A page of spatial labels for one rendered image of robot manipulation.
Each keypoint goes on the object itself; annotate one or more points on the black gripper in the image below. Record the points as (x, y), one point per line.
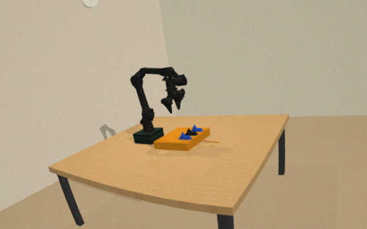
(168, 101)

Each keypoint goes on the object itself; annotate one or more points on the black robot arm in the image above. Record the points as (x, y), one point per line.
(171, 79)

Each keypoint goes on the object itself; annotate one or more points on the orange flat panel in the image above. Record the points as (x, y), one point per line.
(177, 140)

